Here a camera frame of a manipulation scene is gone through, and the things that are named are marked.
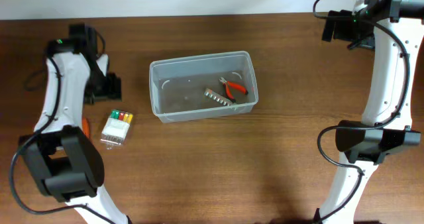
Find orange socket bit rail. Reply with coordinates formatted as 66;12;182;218
203;88;234;106

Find red handled pliers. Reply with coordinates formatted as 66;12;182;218
219;77;248;103

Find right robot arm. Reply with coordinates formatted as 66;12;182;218
313;0;423;223

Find orange scraper with wooden handle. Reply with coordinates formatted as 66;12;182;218
81;117;90;138

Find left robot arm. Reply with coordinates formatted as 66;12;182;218
9;23;131;223

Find clear plastic storage container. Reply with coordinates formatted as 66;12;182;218
149;51;258;123

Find clear box of coloured bits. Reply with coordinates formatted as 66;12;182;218
100;109;133;150

